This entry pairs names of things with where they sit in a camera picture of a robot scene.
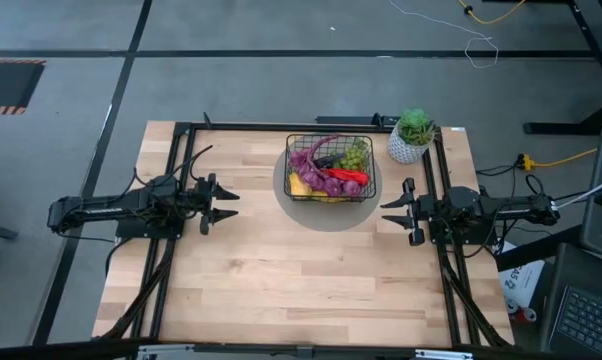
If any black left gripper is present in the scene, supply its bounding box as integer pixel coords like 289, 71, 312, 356
193, 172, 241, 236

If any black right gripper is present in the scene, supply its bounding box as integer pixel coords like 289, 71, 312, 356
379, 177, 431, 247

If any red chili pepper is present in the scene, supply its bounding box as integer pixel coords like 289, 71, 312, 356
322, 167, 371, 187

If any green grape bunch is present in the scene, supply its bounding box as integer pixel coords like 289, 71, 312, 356
329, 139, 370, 172

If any yellow pear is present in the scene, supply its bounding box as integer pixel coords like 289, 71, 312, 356
288, 172, 313, 197

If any purple eggplant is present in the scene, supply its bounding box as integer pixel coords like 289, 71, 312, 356
313, 152, 346, 170

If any purple onion braid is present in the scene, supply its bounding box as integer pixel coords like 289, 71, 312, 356
288, 134, 363, 198

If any grey round mat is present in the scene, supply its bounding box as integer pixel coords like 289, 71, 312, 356
272, 144, 382, 233

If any succulent in white patterned pot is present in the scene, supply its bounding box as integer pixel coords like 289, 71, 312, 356
386, 108, 438, 165

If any black bar device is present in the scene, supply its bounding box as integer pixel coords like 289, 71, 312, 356
314, 113, 402, 128

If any white printed box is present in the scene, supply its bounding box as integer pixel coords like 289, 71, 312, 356
498, 242, 547, 311

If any silver metal bar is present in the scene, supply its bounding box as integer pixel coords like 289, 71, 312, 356
137, 344, 195, 360
414, 349, 475, 360

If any black laptop with keyboard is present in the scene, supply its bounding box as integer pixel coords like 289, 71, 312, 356
539, 243, 602, 360

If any black floor hatch striped edge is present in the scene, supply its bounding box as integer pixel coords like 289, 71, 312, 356
0, 58, 47, 117

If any black wire basket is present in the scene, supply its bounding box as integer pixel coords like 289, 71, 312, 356
283, 133, 377, 204

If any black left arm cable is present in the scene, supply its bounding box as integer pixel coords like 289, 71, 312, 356
132, 144, 215, 202

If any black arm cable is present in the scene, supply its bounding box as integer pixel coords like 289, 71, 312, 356
461, 218, 505, 260
132, 144, 215, 202

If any black aluminium table frame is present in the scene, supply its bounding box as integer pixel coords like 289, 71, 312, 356
98, 112, 515, 351

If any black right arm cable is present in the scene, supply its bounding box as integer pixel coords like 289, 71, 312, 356
461, 218, 505, 260

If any yellow extension cable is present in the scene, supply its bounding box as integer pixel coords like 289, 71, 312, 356
515, 147, 599, 172

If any thick white cable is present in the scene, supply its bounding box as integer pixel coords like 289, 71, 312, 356
554, 171, 602, 210

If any thin white floor cable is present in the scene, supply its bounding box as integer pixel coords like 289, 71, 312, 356
388, 0, 500, 70

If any yellow floor cable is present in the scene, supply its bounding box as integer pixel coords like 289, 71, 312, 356
455, 0, 528, 26

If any black desk leg frame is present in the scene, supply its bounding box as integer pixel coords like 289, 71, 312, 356
523, 0, 602, 136

